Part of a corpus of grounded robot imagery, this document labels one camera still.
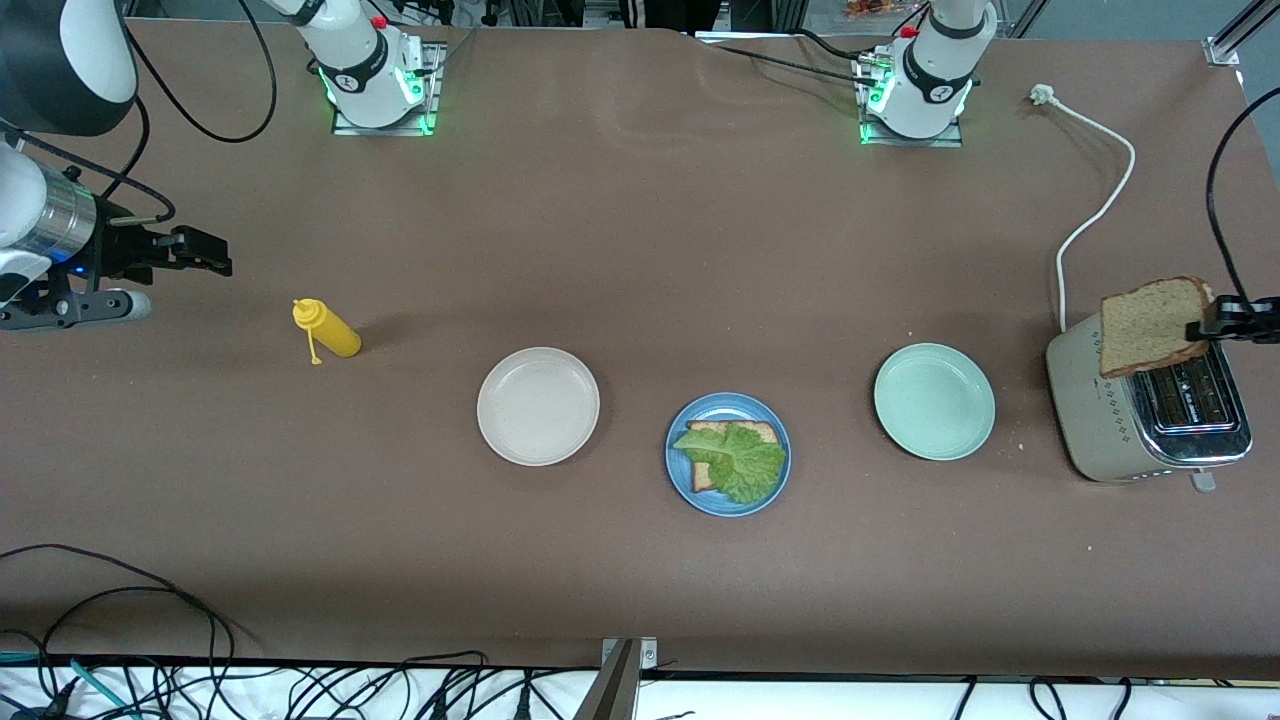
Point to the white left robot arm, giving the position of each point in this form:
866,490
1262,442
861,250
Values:
930,80

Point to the green lettuce leaf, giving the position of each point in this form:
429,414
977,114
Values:
740,462

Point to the beige chrome toaster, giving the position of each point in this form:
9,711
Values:
1095,420

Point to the beige round plate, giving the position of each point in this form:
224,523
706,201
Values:
538,405

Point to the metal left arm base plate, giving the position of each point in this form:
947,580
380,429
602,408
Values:
950,142

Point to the brown bread slice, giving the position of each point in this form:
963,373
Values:
760,432
1145,325

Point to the aluminium profile post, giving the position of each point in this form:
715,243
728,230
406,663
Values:
610,695

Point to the green round plate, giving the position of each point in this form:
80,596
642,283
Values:
934,400

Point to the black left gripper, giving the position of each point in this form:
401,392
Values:
1243,319

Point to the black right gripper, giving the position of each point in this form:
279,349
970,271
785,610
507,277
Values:
120,251

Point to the yellow squeeze bottle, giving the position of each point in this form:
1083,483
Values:
335,335

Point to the aluminium corner profile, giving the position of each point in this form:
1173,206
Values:
1222,50

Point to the blue round plate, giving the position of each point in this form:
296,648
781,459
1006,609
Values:
728,510

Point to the orange packets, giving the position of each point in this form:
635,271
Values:
870,8

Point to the metal table edge bracket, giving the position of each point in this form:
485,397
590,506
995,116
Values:
648,655

